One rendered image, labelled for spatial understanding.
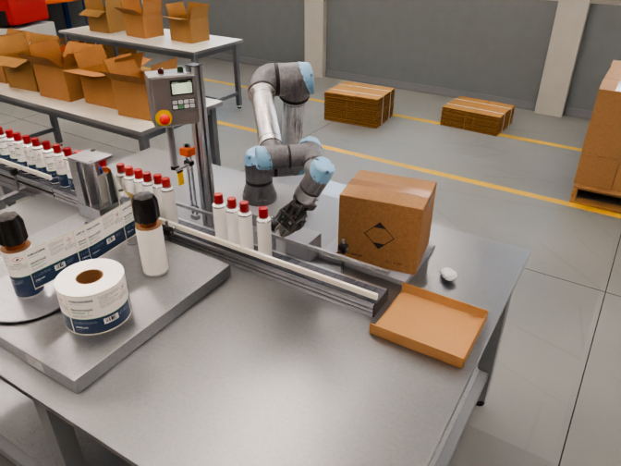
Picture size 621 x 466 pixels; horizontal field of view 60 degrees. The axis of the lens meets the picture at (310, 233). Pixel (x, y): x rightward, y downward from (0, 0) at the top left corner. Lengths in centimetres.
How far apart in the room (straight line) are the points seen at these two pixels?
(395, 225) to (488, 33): 527
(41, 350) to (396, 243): 118
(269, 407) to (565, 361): 195
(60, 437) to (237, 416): 62
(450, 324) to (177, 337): 87
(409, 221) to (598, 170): 301
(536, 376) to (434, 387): 143
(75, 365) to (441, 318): 112
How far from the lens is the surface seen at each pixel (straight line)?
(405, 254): 194
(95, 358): 168
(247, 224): 195
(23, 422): 255
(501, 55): 699
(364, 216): 191
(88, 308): 171
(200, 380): 161
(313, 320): 177
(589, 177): 476
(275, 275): 194
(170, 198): 219
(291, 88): 200
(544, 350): 314
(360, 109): 596
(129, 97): 390
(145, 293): 189
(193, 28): 631
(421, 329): 177
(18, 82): 499
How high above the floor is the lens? 196
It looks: 30 degrees down
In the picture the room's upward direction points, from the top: straight up
